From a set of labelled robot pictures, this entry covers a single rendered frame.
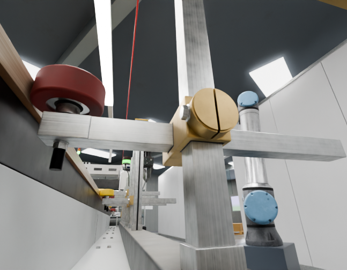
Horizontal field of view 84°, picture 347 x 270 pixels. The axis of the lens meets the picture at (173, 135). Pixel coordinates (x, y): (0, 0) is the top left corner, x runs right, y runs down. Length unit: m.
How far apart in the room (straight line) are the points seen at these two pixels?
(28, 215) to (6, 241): 0.05
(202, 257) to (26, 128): 0.24
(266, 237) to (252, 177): 0.32
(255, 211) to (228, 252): 0.86
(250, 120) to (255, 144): 0.90
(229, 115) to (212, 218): 0.10
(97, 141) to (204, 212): 0.14
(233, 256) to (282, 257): 0.98
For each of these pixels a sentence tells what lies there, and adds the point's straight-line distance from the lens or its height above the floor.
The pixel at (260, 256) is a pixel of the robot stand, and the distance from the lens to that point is 1.20.
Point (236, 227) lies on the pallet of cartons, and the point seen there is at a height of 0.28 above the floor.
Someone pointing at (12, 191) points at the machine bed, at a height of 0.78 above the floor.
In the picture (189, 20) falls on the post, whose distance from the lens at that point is 0.32.
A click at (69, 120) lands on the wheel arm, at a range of 0.24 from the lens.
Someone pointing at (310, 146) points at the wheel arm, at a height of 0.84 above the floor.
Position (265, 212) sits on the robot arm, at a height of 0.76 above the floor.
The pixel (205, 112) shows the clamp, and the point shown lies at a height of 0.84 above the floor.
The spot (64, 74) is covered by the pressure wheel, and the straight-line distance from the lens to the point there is 0.25.
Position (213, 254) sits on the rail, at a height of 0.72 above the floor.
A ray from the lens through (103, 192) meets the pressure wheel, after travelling 1.20.
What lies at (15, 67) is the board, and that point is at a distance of 0.25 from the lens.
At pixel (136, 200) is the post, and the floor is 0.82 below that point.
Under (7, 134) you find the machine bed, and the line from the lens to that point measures 0.26.
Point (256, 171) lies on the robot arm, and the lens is 1.10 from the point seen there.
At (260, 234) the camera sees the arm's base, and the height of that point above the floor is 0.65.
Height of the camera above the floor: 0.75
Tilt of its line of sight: 23 degrees up
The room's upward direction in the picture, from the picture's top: 2 degrees counter-clockwise
